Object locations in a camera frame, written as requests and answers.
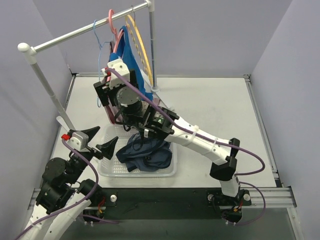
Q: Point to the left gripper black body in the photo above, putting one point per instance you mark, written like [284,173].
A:
[92,146]

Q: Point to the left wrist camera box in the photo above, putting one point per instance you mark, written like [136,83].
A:
[77,140]

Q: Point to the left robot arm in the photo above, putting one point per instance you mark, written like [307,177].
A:
[68,186]

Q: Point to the white perforated plastic basket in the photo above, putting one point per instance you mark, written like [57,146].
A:
[113,168]

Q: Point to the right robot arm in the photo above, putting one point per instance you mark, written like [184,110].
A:
[137,109]

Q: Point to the mauve pink tank top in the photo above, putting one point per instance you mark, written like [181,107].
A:
[110,110]

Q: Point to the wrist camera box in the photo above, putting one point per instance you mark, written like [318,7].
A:
[115,72]
[77,140]

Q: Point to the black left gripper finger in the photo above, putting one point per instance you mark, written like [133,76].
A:
[91,132]
[107,149]

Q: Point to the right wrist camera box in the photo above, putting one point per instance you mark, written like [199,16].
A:
[115,72]

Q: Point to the royal blue tank top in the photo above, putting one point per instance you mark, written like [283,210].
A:
[124,52]

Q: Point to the white metal clothes rack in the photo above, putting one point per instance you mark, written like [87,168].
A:
[38,21]

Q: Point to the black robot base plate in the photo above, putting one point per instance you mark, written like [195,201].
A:
[119,204]

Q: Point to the yellow plastic hanger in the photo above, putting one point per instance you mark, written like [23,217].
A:
[139,46]

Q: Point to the dark navy tank top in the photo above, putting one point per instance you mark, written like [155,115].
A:
[147,155]

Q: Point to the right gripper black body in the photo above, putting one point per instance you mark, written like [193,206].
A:
[101,89]

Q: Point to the light blue wire hanger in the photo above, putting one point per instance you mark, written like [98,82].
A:
[100,46]

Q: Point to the pink plastic hanger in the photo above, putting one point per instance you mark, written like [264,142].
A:
[113,30]

